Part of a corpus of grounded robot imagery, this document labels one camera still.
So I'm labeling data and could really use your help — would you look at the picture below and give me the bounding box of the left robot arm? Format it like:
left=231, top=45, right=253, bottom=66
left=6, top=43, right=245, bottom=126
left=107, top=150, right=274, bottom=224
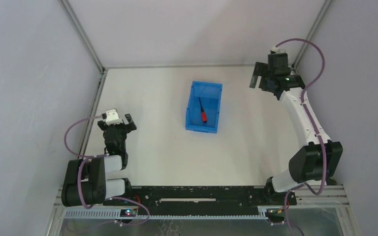
left=61, top=109, right=137, bottom=209

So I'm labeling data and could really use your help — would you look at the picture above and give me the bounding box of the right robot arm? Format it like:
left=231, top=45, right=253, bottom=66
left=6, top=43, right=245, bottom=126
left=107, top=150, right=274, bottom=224
left=250, top=52, right=343, bottom=197

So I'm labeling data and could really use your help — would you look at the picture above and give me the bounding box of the red black screwdriver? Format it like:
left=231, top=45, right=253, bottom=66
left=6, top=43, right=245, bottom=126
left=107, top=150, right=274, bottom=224
left=198, top=97, right=207, bottom=123

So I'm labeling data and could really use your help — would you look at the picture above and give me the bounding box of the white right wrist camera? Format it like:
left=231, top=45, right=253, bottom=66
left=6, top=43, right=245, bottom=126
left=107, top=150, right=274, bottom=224
left=270, top=46, right=287, bottom=54

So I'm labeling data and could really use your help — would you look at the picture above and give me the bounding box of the blue plastic bin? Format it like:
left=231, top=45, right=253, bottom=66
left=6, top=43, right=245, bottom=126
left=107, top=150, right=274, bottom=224
left=185, top=81, right=222, bottom=134

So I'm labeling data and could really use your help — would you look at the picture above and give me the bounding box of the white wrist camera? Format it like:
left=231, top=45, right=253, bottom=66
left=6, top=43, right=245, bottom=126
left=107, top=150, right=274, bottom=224
left=270, top=46, right=287, bottom=54
left=102, top=109, right=123, bottom=125

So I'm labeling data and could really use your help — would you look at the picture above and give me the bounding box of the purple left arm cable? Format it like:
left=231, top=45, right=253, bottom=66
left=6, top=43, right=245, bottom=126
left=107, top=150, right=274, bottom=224
left=64, top=116, right=151, bottom=227

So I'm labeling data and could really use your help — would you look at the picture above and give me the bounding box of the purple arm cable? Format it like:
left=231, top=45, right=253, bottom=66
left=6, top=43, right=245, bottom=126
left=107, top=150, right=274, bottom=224
left=267, top=38, right=327, bottom=236
left=64, top=116, right=151, bottom=227

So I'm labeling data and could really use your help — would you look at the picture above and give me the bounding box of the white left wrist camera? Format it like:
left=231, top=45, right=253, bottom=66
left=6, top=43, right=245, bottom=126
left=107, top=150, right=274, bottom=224
left=102, top=109, right=123, bottom=125

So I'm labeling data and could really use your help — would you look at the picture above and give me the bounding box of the grey slotted cable duct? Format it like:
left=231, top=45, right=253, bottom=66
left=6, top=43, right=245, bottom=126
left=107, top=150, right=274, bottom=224
left=64, top=208, right=268, bottom=220

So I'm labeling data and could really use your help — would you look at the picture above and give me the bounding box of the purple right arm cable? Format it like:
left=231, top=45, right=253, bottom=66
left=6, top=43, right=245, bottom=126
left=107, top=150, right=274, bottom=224
left=267, top=38, right=327, bottom=236

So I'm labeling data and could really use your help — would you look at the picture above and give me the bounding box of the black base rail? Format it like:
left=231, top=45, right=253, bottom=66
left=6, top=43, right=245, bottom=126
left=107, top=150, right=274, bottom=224
left=104, top=185, right=297, bottom=217

